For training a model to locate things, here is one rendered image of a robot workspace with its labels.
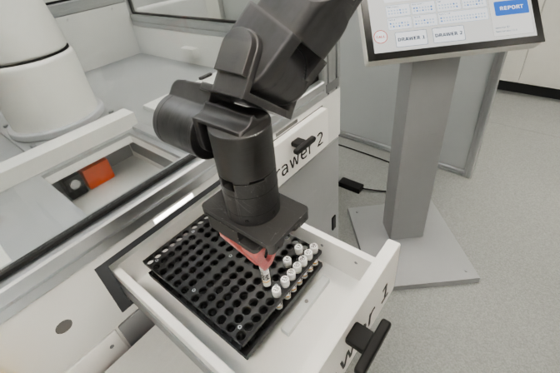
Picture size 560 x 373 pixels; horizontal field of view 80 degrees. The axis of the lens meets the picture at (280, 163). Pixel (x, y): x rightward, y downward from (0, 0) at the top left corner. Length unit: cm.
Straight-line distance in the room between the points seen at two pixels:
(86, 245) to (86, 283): 6
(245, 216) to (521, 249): 169
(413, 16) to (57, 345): 112
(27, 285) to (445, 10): 116
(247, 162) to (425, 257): 146
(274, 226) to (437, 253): 143
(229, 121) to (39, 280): 36
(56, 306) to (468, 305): 143
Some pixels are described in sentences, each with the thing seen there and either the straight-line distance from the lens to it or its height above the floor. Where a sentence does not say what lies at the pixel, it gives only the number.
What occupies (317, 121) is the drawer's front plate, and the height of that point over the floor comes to 91.
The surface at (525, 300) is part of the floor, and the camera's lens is 175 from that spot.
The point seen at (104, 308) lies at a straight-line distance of 63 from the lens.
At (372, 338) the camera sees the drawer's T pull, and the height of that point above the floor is 91.
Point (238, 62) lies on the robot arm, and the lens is 28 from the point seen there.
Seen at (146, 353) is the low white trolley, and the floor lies 76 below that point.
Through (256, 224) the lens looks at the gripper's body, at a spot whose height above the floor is 107.
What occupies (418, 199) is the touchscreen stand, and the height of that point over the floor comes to 29.
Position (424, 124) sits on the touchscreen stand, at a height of 66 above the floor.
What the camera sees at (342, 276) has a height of 84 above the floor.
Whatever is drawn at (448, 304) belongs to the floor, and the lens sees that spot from 163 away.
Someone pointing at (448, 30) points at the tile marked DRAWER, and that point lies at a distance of 118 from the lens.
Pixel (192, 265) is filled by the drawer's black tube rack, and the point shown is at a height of 90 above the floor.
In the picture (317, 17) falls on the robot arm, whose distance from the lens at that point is 29.
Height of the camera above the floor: 131
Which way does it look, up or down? 35 degrees down
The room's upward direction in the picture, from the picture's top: 7 degrees counter-clockwise
